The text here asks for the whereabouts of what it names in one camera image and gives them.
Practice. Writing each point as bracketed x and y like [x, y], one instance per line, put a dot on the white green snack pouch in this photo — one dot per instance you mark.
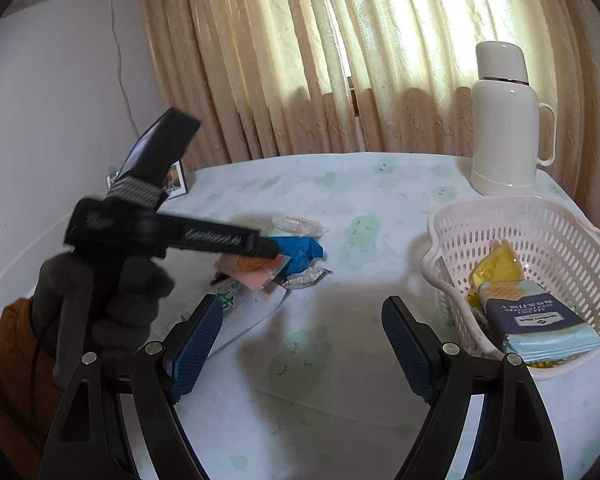
[244, 308]

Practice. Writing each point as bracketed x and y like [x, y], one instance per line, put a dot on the photo collage calendar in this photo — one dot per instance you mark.
[174, 184]

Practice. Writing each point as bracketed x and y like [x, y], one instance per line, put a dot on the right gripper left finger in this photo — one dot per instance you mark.
[113, 409]

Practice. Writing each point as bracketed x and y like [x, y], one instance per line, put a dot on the pink plastic basket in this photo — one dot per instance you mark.
[558, 248]

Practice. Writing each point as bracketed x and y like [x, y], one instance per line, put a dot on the purple candy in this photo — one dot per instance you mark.
[307, 278]

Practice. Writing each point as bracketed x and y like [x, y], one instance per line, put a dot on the yellow jelly cup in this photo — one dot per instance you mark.
[501, 265]

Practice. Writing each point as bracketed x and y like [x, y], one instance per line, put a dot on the cream thermos jug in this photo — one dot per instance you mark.
[506, 123]

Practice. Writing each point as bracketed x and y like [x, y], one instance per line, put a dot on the smartphone on left gripper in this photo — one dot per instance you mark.
[140, 181]

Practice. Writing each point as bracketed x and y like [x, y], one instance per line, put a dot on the beige curtain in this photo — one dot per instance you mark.
[283, 77]

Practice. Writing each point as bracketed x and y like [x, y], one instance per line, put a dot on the pink smiley biscuit pack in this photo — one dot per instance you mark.
[252, 272]

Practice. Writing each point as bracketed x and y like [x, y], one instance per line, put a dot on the blue soda cracker pack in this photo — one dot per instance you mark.
[525, 319]

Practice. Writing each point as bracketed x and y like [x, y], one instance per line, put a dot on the orange sleeved forearm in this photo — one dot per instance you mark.
[28, 396]

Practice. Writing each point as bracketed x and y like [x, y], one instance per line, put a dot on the grey gloved left hand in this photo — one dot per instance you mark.
[72, 312]

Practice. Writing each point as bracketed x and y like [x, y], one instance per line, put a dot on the blue snack bar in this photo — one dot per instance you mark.
[301, 252]

